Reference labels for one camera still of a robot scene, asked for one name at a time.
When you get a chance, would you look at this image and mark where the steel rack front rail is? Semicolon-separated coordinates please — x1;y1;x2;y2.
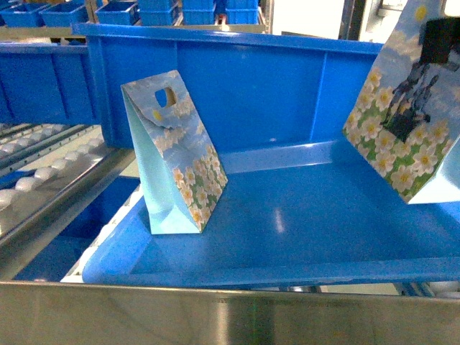
1;282;459;344

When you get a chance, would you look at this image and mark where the white roller conveyor track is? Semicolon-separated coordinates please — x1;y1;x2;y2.
0;121;109;216

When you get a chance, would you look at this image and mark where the flower gift bag with handle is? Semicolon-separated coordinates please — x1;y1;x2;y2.
121;70;228;235

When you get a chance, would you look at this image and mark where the large blue plastic bin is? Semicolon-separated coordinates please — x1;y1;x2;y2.
71;23;385;159

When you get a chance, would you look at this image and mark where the blue plastic tray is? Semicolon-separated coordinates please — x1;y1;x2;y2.
83;140;459;288

